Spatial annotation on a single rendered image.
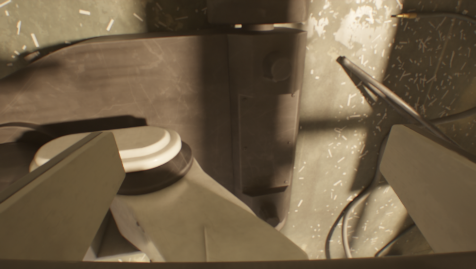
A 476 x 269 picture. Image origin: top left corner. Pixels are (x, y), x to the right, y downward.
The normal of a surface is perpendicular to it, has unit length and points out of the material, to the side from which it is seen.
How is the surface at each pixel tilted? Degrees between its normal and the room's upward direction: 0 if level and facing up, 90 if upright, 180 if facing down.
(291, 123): 0
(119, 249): 90
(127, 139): 90
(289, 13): 18
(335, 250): 0
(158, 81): 0
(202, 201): 90
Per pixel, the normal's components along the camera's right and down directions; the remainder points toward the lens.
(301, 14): 0.74, 0.33
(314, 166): 0.20, 0.46
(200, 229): -0.03, -0.88
